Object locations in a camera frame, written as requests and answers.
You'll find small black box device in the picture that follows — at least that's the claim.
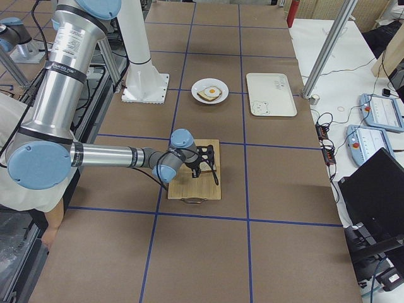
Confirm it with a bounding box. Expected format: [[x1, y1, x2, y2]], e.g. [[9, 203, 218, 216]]
[[382, 88, 391, 97]]

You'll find near blue teach pendant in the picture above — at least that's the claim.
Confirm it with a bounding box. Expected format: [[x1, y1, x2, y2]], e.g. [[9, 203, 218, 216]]
[[347, 124, 395, 167]]

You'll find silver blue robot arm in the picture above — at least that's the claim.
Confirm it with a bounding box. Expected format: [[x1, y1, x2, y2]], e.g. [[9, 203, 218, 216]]
[[6, 1, 203, 190], [1, 17, 45, 64]]

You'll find fried egg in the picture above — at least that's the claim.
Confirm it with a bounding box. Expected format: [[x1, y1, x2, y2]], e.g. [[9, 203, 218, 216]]
[[203, 86, 221, 98]]

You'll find black orange usb hub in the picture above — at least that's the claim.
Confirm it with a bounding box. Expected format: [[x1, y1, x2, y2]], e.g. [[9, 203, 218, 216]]
[[315, 122, 336, 167]]

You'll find blue teach pendant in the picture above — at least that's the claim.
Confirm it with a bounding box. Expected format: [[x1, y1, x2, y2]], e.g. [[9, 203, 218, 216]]
[[347, 124, 395, 167], [359, 93, 403, 133]]

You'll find wooden cutting board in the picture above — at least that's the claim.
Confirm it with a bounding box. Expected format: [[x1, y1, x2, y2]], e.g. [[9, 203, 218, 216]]
[[167, 139, 222, 203]]

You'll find small metal cylinder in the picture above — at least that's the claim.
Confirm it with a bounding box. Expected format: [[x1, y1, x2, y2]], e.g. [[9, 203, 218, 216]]
[[309, 94, 320, 106]]

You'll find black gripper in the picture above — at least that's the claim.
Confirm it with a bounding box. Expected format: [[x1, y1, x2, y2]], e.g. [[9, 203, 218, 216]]
[[185, 153, 202, 178]]

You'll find seated person in black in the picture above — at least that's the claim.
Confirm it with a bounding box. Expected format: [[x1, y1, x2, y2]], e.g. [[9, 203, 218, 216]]
[[362, 1, 403, 59]]

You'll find red fire extinguisher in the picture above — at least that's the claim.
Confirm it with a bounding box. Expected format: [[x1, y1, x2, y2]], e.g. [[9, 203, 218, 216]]
[[287, 0, 300, 28]]

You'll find far blue teach pendant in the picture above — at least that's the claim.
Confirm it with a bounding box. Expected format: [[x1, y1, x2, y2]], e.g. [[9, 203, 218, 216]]
[[359, 93, 403, 133]]

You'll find cream bear tray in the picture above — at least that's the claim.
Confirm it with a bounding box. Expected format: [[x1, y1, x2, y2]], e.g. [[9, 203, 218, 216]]
[[246, 73, 297, 117]]

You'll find white round plate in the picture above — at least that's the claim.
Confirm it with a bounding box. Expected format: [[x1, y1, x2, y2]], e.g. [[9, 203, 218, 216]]
[[191, 78, 229, 105]]

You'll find aluminium frame post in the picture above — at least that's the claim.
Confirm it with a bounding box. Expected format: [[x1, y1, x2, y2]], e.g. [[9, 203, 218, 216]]
[[301, 0, 358, 99]]

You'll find black laptop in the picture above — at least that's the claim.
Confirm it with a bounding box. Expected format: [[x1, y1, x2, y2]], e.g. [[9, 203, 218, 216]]
[[338, 148, 403, 237]]

